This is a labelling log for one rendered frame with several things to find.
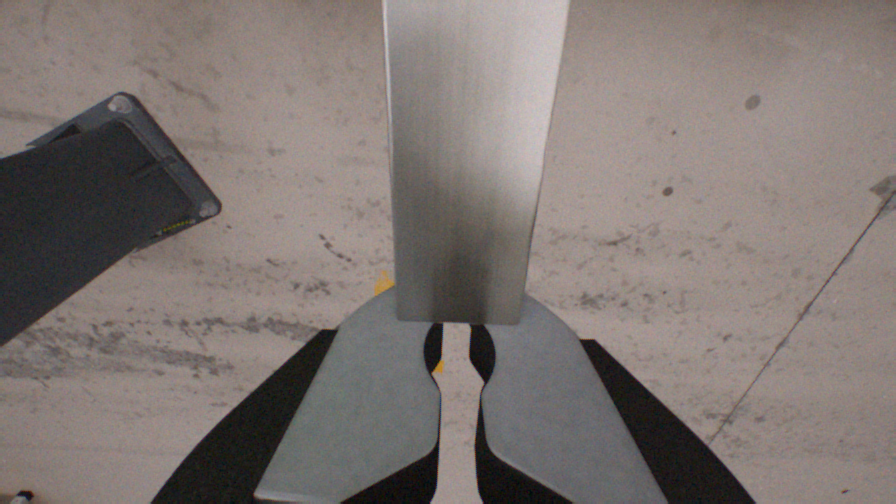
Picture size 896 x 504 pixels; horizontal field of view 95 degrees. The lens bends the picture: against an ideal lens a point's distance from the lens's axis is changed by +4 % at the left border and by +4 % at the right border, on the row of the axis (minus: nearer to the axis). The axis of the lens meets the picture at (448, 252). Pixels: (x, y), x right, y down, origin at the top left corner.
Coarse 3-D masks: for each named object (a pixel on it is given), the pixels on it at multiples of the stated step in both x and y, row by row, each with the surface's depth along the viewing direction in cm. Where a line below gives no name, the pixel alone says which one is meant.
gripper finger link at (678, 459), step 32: (608, 352) 9; (608, 384) 8; (640, 384) 8; (640, 416) 7; (672, 416) 8; (640, 448) 7; (672, 448) 7; (704, 448) 7; (672, 480) 6; (704, 480) 6; (736, 480) 6
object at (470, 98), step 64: (384, 0) 6; (448, 0) 6; (512, 0) 6; (384, 64) 7; (448, 64) 7; (512, 64) 7; (448, 128) 7; (512, 128) 7; (448, 192) 8; (512, 192) 8; (448, 256) 9; (512, 256) 9; (448, 320) 10; (512, 320) 10
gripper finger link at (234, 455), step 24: (288, 360) 8; (312, 360) 8; (264, 384) 8; (288, 384) 8; (240, 408) 7; (264, 408) 7; (288, 408) 7; (216, 432) 7; (240, 432) 7; (264, 432) 7; (192, 456) 6; (216, 456) 6; (240, 456) 6; (264, 456) 7; (168, 480) 6; (192, 480) 6; (216, 480) 6; (240, 480) 6
